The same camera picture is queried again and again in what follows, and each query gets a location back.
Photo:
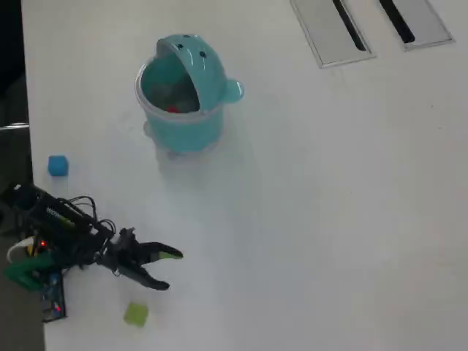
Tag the blue controller circuit board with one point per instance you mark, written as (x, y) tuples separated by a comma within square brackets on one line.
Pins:
[(55, 300)]

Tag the green table clamp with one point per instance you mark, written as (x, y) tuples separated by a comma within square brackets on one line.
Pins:
[(25, 272)]

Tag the teal whale-shaped bin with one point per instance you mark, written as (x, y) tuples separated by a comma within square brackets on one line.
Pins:
[(183, 135)]

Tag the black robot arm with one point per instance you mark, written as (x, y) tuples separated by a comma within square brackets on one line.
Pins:
[(55, 215)]

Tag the blue lego block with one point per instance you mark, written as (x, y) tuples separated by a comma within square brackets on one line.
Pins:
[(57, 166)]

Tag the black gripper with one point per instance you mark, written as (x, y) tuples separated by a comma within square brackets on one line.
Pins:
[(126, 254)]

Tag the red lego block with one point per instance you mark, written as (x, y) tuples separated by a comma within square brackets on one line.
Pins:
[(172, 108)]

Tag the green lego block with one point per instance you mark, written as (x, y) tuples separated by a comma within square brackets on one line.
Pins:
[(136, 314)]

